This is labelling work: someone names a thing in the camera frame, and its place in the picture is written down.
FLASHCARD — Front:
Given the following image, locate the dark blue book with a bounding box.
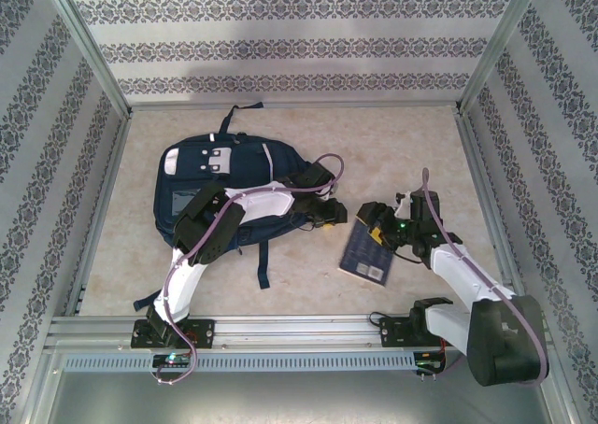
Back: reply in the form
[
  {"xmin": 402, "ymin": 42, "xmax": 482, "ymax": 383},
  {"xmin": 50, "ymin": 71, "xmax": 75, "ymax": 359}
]
[{"xmin": 337, "ymin": 217, "xmax": 396, "ymax": 286}]

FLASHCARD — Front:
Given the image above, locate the navy blue backpack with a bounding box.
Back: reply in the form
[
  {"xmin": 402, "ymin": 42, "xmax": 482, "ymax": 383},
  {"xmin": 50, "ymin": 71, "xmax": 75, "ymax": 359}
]
[{"xmin": 132, "ymin": 100, "xmax": 349, "ymax": 314}]

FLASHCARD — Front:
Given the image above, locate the small controller board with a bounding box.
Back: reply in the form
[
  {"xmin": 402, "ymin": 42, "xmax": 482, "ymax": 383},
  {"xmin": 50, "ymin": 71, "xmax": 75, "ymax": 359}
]
[
  {"xmin": 414, "ymin": 351, "xmax": 448, "ymax": 377},
  {"xmin": 152, "ymin": 353, "xmax": 192, "ymax": 368}
]

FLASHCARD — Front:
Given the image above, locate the grey metal sheet panel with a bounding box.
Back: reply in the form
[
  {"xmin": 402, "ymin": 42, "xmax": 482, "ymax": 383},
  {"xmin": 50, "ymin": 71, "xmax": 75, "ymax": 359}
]
[{"xmin": 46, "ymin": 372, "xmax": 562, "ymax": 424}]

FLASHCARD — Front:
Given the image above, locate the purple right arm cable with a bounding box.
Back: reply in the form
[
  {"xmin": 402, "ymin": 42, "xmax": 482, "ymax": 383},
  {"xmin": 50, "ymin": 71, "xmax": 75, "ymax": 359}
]
[{"xmin": 420, "ymin": 166, "xmax": 548, "ymax": 388}]

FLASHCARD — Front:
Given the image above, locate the aluminium frame rail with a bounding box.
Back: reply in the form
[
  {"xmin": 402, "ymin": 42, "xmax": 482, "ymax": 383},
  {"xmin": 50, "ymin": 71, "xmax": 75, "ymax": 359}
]
[
  {"xmin": 455, "ymin": 110, "xmax": 532, "ymax": 314},
  {"xmin": 64, "ymin": 113, "xmax": 135, "ymax": 317},
  {"xmin": 129, "ymin": 100, "xmax": 462, "ymax": 113}
]

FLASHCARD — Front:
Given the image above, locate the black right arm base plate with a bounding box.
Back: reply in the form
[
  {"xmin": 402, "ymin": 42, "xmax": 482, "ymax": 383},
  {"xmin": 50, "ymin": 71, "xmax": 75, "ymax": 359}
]
[{"xmin": 378, "ymin": 316, "xmax": 449, "ymax": 349}]

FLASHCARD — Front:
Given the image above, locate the aluminium mounting rail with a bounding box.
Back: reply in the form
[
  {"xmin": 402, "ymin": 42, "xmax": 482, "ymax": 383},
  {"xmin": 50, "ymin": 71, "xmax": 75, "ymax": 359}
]
[{"xmin": 46, "ymin": 314, "xmax": 555, "ymax": 350}]

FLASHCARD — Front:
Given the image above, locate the slotted grey cable tray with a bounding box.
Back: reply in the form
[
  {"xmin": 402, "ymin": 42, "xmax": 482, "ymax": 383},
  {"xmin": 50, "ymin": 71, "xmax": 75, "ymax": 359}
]
[{"xmin": 62, "ymin": 351, "xmax": 418, "ymax": 373}]

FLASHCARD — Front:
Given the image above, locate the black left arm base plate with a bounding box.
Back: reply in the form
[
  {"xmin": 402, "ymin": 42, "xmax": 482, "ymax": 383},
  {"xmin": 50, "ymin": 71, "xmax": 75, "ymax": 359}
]
[{"xmin": 130, "ymin": 318, "xmax": 217, "ymax": 350}]

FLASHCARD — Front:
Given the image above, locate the aluminium corner post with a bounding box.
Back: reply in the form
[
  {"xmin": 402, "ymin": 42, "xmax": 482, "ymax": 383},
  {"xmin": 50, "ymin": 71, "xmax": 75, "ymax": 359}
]
[
  {"xmin": 39, "ymin": 0, "xmax": 133, "ymax": 117},
  {"xmin": 456, "ymin": 0, "xmax": 548, "ymax": 113}
]

